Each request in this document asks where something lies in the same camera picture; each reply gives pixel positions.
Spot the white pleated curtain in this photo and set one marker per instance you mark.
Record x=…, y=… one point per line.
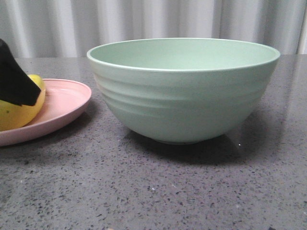
x=69, y=28

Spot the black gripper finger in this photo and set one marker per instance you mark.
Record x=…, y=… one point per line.
x=15, y=86

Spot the yellow banana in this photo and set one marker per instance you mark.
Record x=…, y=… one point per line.
x=15, y=116

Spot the pink plate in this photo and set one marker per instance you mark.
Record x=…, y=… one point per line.
x=65, y=101

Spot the green ribbed bowl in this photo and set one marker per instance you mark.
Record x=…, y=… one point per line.
x=182, y=90

